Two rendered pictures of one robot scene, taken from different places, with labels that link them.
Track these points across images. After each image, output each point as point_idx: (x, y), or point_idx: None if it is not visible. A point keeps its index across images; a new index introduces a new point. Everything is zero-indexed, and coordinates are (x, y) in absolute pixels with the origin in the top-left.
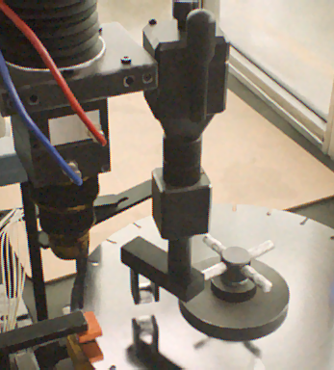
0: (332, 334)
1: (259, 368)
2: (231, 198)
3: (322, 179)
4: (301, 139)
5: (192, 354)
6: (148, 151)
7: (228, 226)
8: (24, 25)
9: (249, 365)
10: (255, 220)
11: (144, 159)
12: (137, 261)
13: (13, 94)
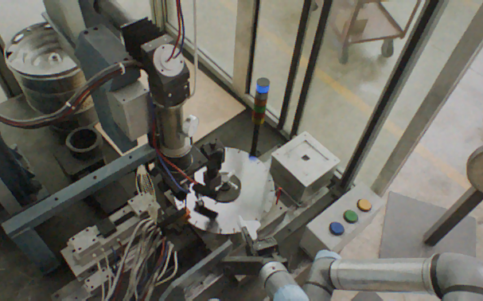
0: (255, 194)
1: (241, 220)
2: (203, 121)
3: (234, 105)
4: (223, 84)
5: (218, 211)
6: None
7: None
8: (177, 168)
9: (238, 218)
10: None
11: None
12: (197, 190)
13: (176, 184)
